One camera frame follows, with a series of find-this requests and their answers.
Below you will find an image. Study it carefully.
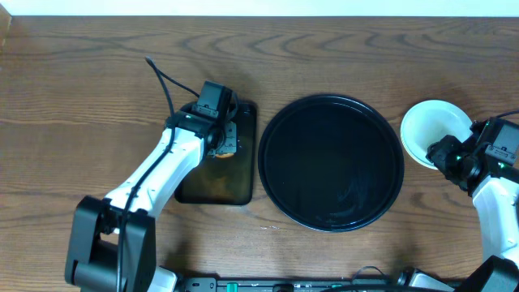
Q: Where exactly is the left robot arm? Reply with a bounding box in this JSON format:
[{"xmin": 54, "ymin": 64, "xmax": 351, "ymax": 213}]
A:
[{"xmin": 65, "ymin": 112, "xmax": 237, "ymax": 291}]

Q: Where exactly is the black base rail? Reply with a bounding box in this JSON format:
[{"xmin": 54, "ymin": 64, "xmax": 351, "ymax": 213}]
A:
[{"xmin": 174, "ymin": 267, "xmax": 412, "ymax": 292}]

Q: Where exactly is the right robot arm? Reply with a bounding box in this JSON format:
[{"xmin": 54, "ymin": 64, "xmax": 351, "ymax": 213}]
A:
[{"xmin": 427, "ymin": 135, "xmax": 518, "ymax": 292}]

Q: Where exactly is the orange green scrub sponge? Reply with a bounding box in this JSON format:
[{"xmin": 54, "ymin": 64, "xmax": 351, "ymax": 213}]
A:
[{"xmin": 215, "ymin": 152, "xmax": 234, "ymax": 159}]

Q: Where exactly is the black round tray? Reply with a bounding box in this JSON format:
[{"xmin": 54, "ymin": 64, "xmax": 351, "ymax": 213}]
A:
[{"xmin": 258, "ymin": 94, "xmax": 405, "ymax": 232}]

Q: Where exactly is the light blue plate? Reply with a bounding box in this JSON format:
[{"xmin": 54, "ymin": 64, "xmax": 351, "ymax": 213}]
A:
[{"xmin": 400, "ymin": 100, "xmax": 472, "ymax": 170}]

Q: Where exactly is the left black cable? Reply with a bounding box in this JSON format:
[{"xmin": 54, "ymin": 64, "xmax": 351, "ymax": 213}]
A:
[{"xmin": 115, "ymin": 56, "xmax": 202, "ymax": 292}]

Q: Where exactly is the black rectangular water tray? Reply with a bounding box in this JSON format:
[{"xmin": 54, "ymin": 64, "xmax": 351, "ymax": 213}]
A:
[{"xmin": 174, "ymin": 102, "xmax": 257, "ymax": 205}]

